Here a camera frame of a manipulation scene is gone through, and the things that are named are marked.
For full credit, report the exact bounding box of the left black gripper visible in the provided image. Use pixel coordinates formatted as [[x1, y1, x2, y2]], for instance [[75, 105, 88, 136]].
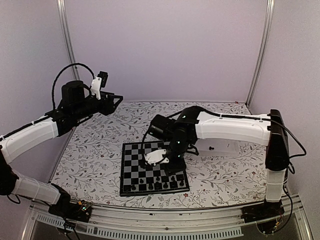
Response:
[[73, 91, 123, 121]]

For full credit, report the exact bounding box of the white plastic tray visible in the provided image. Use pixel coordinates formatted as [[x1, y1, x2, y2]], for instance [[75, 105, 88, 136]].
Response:
[[195, 138, 239, 157]]

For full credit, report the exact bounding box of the black white chessboard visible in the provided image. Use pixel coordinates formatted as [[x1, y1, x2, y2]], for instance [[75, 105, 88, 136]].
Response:
[[119, 142, 190, 197]]

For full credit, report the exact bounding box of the black rook corner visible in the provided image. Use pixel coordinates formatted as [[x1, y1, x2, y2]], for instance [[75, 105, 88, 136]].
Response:
[[123, 185, 131, 192]]

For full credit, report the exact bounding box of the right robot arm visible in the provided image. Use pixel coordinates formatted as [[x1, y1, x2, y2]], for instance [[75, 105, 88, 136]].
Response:
[[142, 106, 290, 218]]

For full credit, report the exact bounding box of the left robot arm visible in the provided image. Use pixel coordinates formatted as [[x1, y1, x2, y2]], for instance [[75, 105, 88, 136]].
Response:
[[0, 77, 123, 217]]

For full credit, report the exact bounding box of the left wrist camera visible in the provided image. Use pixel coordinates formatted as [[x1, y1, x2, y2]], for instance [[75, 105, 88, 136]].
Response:
[[90, 71, 109, 100]]

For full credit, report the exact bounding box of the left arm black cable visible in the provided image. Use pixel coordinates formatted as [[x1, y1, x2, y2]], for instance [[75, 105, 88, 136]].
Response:
[[51, 62, 96, 111]]

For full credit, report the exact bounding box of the left aluminium frame post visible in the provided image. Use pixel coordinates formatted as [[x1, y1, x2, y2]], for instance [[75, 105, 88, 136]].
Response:
[[56, 0, 82, 81]]

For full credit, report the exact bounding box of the aluminium frame post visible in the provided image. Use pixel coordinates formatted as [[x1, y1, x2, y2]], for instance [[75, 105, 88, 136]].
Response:
[[56, 0, 82, 81], [245, 0, 275, 108]]

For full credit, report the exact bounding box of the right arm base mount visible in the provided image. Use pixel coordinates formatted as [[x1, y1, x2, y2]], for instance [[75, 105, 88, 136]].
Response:
[[241, 200, 285, 235]]

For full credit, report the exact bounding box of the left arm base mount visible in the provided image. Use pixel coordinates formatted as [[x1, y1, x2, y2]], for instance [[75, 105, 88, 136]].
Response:
[[48, 192, 92, 223]]

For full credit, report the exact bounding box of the right aluminium frame post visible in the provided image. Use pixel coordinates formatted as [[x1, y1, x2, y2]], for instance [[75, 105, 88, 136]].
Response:
[[245, 0, 275, 108]]

